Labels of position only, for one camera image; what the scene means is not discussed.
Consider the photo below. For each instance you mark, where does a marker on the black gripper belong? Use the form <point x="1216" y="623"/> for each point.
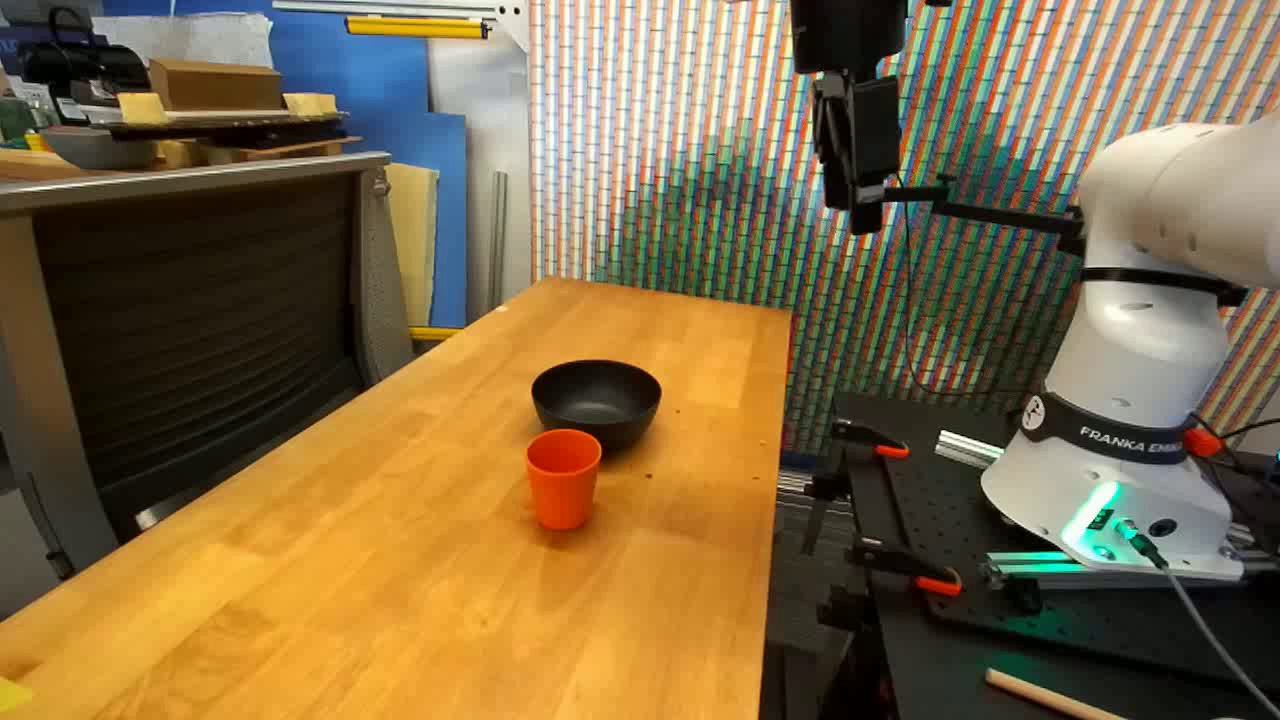
<point x="851" y="33"/>

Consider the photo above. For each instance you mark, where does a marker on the orange plastic cup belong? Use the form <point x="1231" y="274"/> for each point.
<point x="560" y="478"/>

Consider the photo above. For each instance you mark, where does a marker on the black bowl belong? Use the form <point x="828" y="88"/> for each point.
<point x="596" y="403"/>

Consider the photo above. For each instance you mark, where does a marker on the beige foam board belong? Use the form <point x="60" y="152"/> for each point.
<point x="412" y="240"/>

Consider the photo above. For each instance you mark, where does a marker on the yellow bar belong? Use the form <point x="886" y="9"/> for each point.
<point x="416" y="27"/>

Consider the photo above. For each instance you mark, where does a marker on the blue board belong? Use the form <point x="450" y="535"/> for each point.
<point x="386" y="93"/>

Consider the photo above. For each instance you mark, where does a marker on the wooden stick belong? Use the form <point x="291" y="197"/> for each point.
<point x="1054" y="698"/>

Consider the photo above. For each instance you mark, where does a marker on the black flat tray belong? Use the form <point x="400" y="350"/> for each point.
<point x="226" y="128"/>

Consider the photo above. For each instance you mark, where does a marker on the brown wooden box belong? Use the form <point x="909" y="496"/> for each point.
<point x="217" y="85"/>

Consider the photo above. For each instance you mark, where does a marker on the white sheet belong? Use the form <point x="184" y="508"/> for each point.
<point x="184" y="38"/>

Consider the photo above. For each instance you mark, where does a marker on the yellow tape piece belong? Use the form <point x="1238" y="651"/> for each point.
<point x="11" y="694"/>

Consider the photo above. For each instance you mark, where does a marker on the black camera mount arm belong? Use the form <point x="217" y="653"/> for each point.
<point x="993" y="209"/>

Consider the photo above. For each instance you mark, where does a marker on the aluminium rail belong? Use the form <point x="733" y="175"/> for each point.
<point x="965" y="450"/>

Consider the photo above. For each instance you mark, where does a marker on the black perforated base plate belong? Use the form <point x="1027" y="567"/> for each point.
<point x="934" y="643"/>

